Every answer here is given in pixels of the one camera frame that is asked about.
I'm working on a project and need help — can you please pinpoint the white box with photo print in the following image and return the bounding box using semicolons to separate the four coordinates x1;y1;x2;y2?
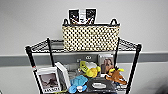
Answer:
35;66;63;94

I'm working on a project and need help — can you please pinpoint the yellow plush toy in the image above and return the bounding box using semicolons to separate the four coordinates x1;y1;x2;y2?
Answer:
79;59;102;79

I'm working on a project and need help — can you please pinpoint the black wire shelf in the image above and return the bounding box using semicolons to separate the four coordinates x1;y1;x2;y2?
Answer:
24;36;143;94

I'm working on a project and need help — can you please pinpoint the pale basket with dark spots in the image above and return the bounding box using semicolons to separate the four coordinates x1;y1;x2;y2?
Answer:
61;17;122;53

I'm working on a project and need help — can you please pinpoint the grey flat printed box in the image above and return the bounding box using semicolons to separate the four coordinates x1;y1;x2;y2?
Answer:
87;77;128;94

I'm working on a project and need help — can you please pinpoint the orange plush toy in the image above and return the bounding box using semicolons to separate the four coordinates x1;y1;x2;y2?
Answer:
105;66;128;86

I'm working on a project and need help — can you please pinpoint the white wall socket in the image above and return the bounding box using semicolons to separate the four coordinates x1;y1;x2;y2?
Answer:
84;55;93;60

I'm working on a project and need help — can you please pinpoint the light blue plush toy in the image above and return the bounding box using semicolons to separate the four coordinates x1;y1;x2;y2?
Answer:
68;74;89;94

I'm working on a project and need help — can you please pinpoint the white box with portrait print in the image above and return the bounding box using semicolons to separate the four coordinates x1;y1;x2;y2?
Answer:
98;53;115;76

